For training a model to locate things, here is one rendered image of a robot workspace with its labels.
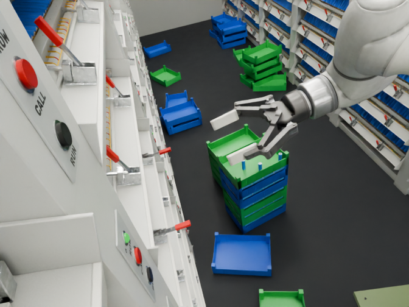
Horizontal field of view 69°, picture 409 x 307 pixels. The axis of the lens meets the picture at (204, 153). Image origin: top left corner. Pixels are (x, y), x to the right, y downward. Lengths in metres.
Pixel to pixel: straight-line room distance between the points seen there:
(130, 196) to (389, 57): 0.50
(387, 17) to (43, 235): 0.54
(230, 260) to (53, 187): 1.55
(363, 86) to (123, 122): 0.52
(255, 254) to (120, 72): 1.20
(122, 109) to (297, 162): 1.58
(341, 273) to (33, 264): 1.59
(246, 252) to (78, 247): 1.54
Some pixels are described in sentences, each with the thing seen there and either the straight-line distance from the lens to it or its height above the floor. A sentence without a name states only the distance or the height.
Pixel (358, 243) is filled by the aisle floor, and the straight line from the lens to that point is 1.82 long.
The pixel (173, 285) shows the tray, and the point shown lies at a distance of 0.65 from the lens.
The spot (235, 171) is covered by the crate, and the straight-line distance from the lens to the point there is 1.53.
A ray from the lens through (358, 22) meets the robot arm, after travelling 0.59.
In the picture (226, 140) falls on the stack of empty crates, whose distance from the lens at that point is 1.93.
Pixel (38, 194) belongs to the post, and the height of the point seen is 1.41.
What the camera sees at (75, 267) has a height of 1.34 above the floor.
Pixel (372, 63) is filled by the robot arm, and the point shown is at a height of 1.24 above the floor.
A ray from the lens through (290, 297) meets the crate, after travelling 1.63.
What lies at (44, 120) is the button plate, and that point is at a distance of 0.20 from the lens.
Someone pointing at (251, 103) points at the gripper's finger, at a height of 1.09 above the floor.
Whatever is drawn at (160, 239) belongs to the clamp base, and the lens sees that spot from 0.69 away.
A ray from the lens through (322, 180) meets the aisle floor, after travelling 2.05.
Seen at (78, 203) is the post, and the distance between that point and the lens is 0.21.
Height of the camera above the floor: 1.52
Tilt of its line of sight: 42 degrees down
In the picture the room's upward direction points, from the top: 12 degrees counter-clockwise
